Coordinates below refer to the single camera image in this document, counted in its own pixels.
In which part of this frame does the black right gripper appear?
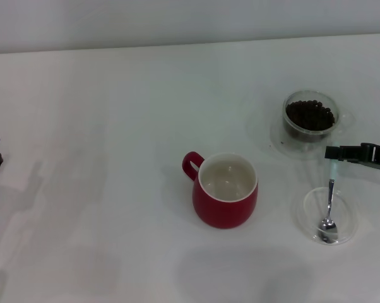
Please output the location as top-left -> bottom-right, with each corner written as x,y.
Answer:
324,143 -> 380,171

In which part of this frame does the spoon with light blue handle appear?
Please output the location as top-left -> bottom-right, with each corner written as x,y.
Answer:
318,160 -> 339,244

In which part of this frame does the red ceramic mug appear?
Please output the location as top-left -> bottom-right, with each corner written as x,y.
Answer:
181,151 -> 259,230

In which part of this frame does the pile of coffee beans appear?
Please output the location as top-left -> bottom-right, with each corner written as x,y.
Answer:
286,100 -> 336,131

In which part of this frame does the clear glass saucer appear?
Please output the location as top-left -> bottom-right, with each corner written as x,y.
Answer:
270,109 -> 357,161

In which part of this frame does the small clear glass dish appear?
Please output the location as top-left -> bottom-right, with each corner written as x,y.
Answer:
291,186 -> 359,246

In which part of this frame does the glass cup with handle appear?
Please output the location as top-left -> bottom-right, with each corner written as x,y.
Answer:
283,90 -> 355,145

